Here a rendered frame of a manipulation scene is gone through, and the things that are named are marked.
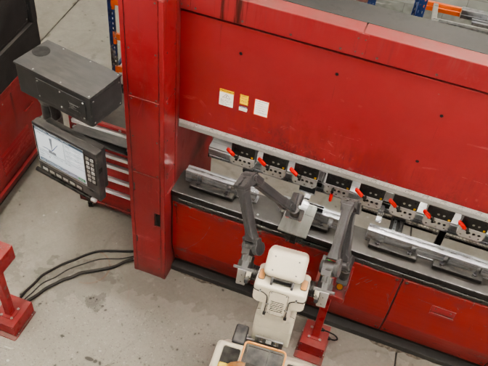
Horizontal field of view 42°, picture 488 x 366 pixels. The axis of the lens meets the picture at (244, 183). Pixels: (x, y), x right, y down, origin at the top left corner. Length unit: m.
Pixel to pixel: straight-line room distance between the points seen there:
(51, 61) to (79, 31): 3.81
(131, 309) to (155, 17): 2.22
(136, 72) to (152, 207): 1.05
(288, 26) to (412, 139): 0.89
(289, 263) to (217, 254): 1.31
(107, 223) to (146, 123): 1.60
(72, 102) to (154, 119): 0.58
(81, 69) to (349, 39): 1.34
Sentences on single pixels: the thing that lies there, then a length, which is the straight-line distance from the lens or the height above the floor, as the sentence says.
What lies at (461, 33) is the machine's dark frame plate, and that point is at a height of 2.30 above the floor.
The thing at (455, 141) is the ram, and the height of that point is 1.82.
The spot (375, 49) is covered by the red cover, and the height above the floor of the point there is 2.23.
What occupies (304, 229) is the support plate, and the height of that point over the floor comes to 1.00.
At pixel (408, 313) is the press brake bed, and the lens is 4.37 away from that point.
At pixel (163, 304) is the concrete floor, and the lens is 4.69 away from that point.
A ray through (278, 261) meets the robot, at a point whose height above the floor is 1.36.
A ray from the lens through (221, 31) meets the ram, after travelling 3.42.
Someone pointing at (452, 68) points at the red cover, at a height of 2.24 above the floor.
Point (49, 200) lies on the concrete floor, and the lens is 5.39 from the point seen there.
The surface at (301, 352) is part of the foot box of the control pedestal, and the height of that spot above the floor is 0.01.
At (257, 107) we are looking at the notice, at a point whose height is 1.66.
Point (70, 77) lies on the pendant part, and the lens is 3.33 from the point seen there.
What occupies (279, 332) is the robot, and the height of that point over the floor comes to 0.80.
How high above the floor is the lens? 3.93
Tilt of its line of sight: 46 degrees down
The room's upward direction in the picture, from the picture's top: 7 degrees clockwise
